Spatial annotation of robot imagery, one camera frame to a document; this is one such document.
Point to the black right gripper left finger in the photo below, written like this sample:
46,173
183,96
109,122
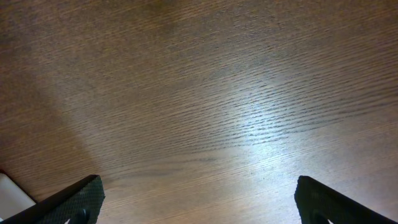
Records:
80,203

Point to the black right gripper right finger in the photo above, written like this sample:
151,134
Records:
318,203

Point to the white plastic cutlery tray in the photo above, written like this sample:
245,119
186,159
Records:
13,199

